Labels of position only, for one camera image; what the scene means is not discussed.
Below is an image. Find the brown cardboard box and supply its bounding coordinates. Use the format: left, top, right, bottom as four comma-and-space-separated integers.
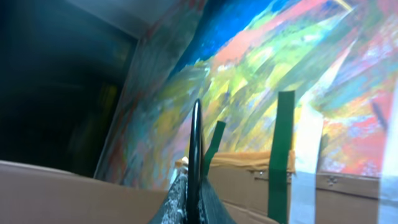
1, 161, 397, 224

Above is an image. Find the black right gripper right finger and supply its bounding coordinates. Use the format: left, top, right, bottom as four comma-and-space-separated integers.
198, 177, 236, 224

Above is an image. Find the colourful abstract painting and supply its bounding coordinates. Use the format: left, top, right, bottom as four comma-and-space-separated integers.
95, 0, 397, 189

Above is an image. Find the white tape strip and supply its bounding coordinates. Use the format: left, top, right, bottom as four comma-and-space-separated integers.
289, 105, 323, 224

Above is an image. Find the green tape strip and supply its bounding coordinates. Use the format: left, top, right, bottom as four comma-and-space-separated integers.
268, 91, 295, 224
202, 121, 226, 177

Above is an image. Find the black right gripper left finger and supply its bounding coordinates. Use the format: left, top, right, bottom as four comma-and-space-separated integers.
149, 174, 188, 224

